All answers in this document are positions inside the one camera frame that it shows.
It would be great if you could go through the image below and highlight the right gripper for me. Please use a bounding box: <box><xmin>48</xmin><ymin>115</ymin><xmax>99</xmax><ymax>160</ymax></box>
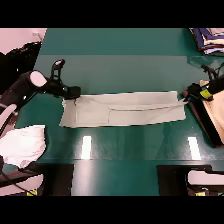
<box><xmin>182</xmin><ymin>83</ymin><xmax>205</xmax><ymax>102</ymax></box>

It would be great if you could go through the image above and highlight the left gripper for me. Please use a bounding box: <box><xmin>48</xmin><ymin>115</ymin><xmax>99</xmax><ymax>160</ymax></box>
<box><xmin>62</xmin><ymin>85</ymin><xmax>82</xmax><ymax>101</ymax></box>

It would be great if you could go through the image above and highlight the pale beige garment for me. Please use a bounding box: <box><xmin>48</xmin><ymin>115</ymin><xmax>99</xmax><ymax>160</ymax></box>
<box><xmin>59</xmin><ymin>90</ymin><xmax>188</xmax><ymax>129</ymax></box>

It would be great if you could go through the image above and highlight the heap of clothes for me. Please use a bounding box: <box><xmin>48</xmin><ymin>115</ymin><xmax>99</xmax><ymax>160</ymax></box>
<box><xmin>189</xmin><ymin>27</ymin><xmax>224</xmax><ymax>56</ymax></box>

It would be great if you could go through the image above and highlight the white garment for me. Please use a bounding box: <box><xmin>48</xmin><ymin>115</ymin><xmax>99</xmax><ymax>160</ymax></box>
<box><xmin>0</xmin><ymin>124</ymin><xmax>47</xmax><ymax>169</ymax></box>

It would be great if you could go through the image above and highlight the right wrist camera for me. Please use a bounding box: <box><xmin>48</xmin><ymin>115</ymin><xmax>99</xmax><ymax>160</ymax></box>
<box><xmin>200</xmin><ymin>63</ymin><xmax>219</xmax><ymax>80</ymax></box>

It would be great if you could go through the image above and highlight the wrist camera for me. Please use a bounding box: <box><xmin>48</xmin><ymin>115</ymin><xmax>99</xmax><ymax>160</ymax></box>
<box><xmin>200</xmin><ymin>63</ymin><xmax>219</xmax><ymax>80</ymax></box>
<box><xmin>49</xmin><ymin>58</ymin><xmax>67</xmax><ymax>82</ymax></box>

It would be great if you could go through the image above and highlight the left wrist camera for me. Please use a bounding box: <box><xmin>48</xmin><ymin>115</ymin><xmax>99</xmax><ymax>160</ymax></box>
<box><xmin>49</xmin><ymin>58</ymin><xmax>67</xmax><ymax>82</ymax></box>

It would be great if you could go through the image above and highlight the black cable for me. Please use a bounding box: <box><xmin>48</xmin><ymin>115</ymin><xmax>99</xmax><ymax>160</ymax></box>
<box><xmin>0</xmin><ymin>168</ymin><xmax>36</xmax><ymax>197</ymax></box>

